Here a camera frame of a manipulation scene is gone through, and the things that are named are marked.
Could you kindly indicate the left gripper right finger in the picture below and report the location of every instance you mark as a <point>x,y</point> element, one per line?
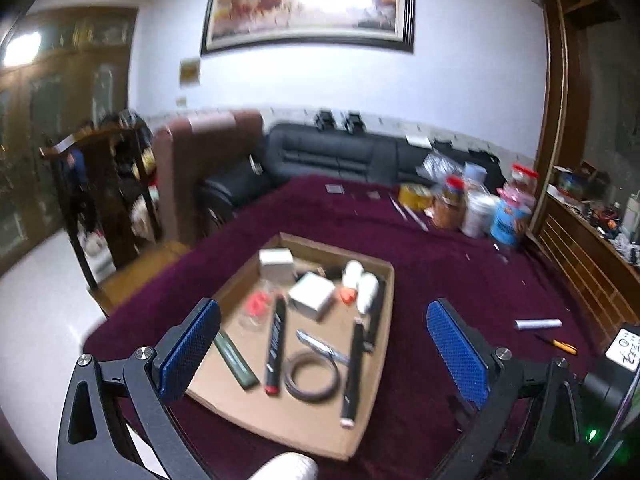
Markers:
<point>519,419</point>

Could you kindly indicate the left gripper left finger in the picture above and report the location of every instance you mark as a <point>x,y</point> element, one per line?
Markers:
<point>93,441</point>

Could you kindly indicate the white grey marker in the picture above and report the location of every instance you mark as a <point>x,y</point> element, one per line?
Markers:
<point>538,324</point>

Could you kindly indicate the black marker red cap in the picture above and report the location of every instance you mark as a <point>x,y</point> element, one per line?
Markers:
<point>275,348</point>

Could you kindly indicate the black marker pen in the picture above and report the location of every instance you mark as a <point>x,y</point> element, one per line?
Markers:
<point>374,318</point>

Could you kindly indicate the clear packet red item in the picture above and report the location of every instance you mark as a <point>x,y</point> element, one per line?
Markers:
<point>257,306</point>

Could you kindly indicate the white small tube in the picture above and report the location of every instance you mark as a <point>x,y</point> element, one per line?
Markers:
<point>367,290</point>

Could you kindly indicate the black electrical tape roll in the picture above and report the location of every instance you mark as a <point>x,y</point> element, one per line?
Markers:
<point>311,378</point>

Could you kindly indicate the small white box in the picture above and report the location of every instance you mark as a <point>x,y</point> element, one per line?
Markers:
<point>276,265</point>

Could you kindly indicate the white power adapter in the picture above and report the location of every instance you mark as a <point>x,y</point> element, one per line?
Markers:
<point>311,295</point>

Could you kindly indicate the left white gloved hand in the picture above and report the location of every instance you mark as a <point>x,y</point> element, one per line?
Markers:
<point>288,466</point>

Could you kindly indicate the maroon velvet tablecloth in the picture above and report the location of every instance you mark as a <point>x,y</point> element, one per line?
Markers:
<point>411,428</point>

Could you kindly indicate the wooden brick-pattern cabinet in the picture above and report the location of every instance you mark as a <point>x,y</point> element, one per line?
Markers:
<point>605,286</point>

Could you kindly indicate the blue cartoon label jar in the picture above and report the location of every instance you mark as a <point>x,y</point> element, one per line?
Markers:
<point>512,216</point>

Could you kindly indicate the white plastic jar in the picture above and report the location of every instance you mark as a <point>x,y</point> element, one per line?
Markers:
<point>480,210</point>

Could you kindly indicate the orange label jar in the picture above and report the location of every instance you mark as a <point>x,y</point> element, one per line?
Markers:
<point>449,204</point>

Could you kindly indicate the red lid clear jar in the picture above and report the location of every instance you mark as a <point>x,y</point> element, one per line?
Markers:
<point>524,179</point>

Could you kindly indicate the yellow tape roll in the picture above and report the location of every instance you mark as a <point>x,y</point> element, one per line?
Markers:
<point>415,196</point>

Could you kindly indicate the wooden chair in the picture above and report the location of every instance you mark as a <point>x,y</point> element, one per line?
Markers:
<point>136,261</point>

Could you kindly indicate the brown armchair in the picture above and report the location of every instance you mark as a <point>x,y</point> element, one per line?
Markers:
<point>190,148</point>

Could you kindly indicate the black leather sofa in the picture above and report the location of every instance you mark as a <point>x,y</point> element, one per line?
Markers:
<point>291,150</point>

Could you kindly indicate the framed horse painting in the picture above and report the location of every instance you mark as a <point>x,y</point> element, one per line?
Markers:
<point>238,24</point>

